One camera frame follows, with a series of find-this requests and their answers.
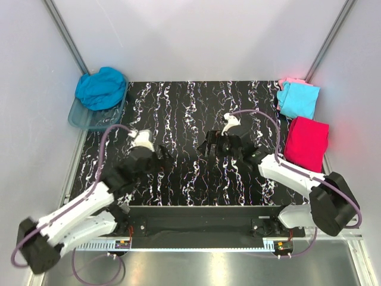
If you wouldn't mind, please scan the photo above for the red t shirt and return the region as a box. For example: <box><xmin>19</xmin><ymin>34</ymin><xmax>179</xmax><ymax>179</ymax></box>
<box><xmin>283</xmin><ymin>116</ymin><xmax>329</xmax><ymax>173</ymax></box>

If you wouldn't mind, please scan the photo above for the folded pink t shirt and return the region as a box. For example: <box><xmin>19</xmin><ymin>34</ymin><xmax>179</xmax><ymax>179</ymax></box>
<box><xmin>276</xmin><ymin>77</ymin><xmax>307</xmax><ymax>110</ymax></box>

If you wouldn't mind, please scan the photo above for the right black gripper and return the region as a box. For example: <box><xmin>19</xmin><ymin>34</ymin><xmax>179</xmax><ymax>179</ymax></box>
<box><xmin>197</xmin><ymin>130</ymin><xmax>242</xmax><ymax>160</ymax></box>

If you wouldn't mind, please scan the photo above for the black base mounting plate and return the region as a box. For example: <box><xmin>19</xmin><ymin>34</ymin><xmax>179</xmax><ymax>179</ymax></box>
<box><xmin>110</xmin><ymin>206</ymin><xmax>305</xmax><ymax>251</ymax></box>

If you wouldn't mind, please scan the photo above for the blue crumpled t shirt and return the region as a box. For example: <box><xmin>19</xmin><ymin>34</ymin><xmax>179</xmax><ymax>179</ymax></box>
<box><xmin>74</xmin><ymin>67</ymin><xmax>127</xmax><ymax>111</ymax></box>

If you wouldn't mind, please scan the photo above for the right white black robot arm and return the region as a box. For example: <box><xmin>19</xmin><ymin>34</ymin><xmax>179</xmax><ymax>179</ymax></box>
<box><xmin>197</xmin><ymin>130</ymin><xmax>361</xmax><ymax>237</ymax></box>

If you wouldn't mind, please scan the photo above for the folded light blue t shirt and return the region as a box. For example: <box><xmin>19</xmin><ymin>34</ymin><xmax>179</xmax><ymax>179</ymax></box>
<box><xmin>277</xmin><ymin>81</ymin><xmax>320</xmax><ymax>120</ymax></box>

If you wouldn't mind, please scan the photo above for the left aluminium corner post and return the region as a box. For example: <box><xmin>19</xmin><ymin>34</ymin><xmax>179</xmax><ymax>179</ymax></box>
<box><xmin>42</xmin><ymin>0</ymin><xmax>90</xmax><ymax>74</ymax></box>

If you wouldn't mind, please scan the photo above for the clear teal plastic bin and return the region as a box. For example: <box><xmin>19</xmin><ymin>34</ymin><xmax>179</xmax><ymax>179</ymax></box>
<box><xmin>68</xmin><ymin>75</ymin><xmax>129</xmax><ymax>132</ymax></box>

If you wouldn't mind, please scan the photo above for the right aluminium corner post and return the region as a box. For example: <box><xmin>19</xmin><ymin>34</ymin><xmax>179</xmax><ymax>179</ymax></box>
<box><xmin>305</xmin><ymin>0</ymin><xmax>357</xmax><ymax>83</ymax></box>

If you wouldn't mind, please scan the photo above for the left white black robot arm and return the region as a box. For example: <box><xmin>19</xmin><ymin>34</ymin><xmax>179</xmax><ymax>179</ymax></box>
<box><xmin>17</xmin><ymin>146</ymin><xmax>174</xmax><ymax>275</ymax></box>

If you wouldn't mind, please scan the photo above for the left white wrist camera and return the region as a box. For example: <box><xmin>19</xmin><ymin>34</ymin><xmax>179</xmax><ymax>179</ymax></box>
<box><xmin>128</xmin><ymin>129</ymin><xmax>155</xmax><ymax>152</ymax></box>

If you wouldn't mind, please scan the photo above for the white slotted cable duct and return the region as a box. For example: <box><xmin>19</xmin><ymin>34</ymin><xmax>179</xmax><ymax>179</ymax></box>
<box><xmin>76</xmin><ymin>240</ymin><xmax>132</xmax><ymax>251</ymax></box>

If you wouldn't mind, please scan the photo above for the aluminium corner post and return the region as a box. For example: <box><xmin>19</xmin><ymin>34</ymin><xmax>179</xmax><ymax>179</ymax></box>
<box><xmin>42</xmin><ymin>0</ymin><xmax>90</xmax><ymax>74</ymax></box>
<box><xmin>305</xmin><ymin>0</ymin><xmax>357</xmax><ymax>83</ymax></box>

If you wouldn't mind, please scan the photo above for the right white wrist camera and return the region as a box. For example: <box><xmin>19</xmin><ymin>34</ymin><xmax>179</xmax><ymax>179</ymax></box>
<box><xmin>221</xmin><ymin>113</ymin><xmax>241</xmax><ymax>136</ymax></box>

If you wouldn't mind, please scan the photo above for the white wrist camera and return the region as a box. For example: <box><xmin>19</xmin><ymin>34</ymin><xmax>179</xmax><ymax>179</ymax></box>
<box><xmin>128</xmin><ymin>129</ymin><xmax>155</xmax><ymax>152</ymax></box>
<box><xmin>221</xmin><ymin>113</ymin><xmax>241</xmax><ymax>136</ymax></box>

